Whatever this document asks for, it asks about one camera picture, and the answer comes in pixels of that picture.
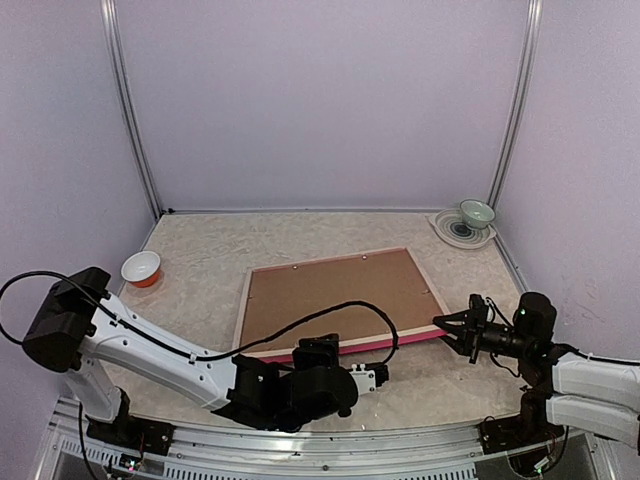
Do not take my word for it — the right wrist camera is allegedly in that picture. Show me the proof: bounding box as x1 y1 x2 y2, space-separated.
469 294 494 322

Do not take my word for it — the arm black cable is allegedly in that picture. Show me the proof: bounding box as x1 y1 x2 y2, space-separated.
0 271 401 369
484 297 640 369

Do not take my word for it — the orange white bowl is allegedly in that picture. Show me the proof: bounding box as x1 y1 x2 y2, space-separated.
120 251 161 288

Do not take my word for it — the aluminium corner post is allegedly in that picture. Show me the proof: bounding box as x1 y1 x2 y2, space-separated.
488 0 543 210
100 0 163 221

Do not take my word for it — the left aluminium corner post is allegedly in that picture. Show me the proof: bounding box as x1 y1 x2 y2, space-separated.
100 0 163 221

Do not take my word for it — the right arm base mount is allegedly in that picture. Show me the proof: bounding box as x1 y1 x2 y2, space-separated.
478 390 565 454

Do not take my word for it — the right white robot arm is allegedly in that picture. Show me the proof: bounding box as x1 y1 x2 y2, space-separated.
433 292 639 453

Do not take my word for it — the pale green ceramic bowl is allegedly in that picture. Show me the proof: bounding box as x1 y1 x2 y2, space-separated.
459 199 496 229

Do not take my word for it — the brown cardboard backing board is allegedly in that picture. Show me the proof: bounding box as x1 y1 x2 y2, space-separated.
238 249 441 351

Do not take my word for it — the white swirl pattern plate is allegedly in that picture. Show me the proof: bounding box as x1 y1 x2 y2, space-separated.
428 209 497 250

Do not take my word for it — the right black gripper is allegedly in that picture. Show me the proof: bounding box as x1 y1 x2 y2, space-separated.
433 304 533 364

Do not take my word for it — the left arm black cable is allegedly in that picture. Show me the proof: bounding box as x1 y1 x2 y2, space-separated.
0 271 401 369

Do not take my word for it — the pink wooden picture frame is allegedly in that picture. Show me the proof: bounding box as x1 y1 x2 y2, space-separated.
230 245 451 364

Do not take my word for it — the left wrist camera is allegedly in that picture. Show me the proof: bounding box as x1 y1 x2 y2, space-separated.
349 362 390 395

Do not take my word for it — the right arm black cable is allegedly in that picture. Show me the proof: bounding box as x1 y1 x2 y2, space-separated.
484 297 640 369

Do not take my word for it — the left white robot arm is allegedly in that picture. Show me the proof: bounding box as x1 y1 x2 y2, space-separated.
22 267 359 445

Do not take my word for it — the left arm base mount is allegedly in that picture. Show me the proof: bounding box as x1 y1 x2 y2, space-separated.
85 388 176 456

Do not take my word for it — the right aluminium corner post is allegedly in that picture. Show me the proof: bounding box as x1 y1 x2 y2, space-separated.
488 0 543 210

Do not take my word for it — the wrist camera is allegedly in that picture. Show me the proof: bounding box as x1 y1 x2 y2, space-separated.
349 362 390 395
469 294 494 322

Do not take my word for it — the aluminium front rail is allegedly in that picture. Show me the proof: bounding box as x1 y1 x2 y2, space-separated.
34 394 616 480

